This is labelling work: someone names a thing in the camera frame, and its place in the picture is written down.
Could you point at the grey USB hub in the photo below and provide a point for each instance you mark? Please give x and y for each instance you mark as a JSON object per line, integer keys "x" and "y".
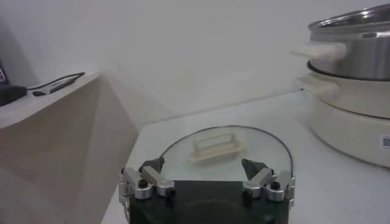
{"x": 59, "y": 86}

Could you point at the white side table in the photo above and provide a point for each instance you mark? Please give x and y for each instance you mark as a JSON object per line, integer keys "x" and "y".
{"x": 45, "y": 146}

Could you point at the cream electric cooker base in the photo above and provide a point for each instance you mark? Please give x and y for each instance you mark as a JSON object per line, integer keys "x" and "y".
{"x": 350, "y": 131}

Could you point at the stainless steel steamer pot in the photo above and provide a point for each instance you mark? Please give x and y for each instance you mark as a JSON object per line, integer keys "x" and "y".
{"x": 359, "y": 54}

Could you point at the black computer mouse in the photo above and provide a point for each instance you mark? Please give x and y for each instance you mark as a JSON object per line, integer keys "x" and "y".
{"x": 10, "y": 94}

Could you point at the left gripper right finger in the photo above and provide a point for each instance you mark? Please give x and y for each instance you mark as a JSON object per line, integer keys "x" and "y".
{"x": 259, "y": 181}

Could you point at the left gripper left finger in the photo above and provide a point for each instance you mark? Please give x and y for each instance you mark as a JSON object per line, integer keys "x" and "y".
{"x": 158, "y": 182}

